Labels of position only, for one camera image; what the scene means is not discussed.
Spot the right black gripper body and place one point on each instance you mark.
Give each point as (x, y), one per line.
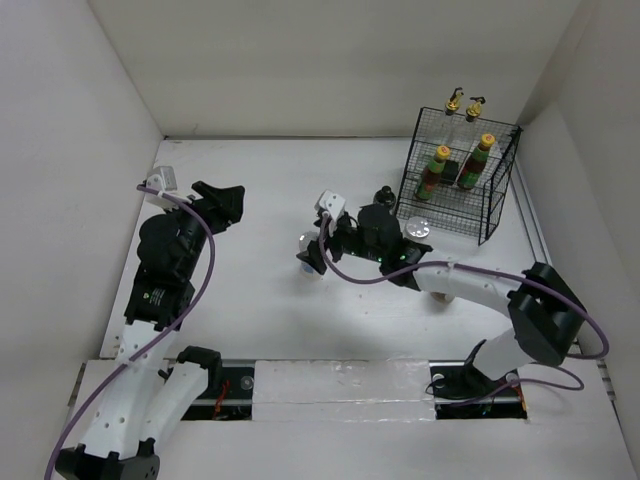
(345, 238)

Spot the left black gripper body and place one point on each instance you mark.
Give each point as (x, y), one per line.
(213, 217)

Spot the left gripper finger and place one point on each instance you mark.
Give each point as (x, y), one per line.
(230, 198)
(233, 214)

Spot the silver lid jar blue label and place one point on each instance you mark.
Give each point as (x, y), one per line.
(305, 269)

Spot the black cap white spice jar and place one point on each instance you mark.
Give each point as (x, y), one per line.
(385, 197)

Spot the dark sauce glass cruet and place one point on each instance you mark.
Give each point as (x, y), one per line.
(449, 127)

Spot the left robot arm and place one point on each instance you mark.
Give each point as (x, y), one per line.
(119, 430)

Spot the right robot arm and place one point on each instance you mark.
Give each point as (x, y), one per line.
(544, 313)

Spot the black cap brown spice jar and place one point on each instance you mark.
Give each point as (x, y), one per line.
(443, 297)

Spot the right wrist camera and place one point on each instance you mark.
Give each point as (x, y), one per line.
(330, 203)

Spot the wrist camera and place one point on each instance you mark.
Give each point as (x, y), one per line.
(330, 203)
(161, 179)

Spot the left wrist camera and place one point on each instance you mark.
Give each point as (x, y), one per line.
(161, 179)

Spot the black wire rack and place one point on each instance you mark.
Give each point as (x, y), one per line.
(475, 213)

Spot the metal base rail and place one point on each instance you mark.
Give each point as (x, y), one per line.
(234, 399)

